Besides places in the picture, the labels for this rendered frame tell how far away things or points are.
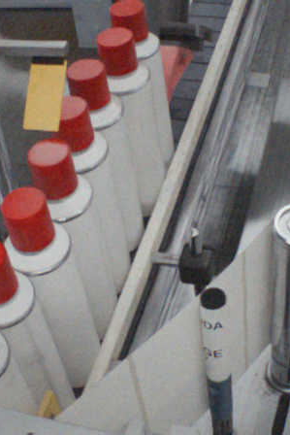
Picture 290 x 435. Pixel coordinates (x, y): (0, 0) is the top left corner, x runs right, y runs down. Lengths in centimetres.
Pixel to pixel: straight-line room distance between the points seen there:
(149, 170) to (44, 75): 19
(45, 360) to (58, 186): 13
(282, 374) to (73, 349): 17
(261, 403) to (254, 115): 44
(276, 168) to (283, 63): 27
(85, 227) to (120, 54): 16
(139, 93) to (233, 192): 23
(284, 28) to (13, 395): 77
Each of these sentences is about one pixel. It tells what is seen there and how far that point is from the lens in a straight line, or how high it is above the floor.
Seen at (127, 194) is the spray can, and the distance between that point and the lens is 74.
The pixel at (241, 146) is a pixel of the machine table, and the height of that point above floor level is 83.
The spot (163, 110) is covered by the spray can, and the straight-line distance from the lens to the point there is 81.
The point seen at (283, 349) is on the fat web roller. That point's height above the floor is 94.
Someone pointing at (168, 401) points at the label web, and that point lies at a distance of 57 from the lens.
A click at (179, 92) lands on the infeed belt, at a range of 97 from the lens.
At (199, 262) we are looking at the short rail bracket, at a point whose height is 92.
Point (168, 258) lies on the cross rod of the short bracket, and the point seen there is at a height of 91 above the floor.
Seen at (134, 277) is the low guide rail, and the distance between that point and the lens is 73.
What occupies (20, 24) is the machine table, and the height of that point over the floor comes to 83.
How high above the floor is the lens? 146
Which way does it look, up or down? 45 degrees down
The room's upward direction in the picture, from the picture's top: 10 degrees counter-clockwise
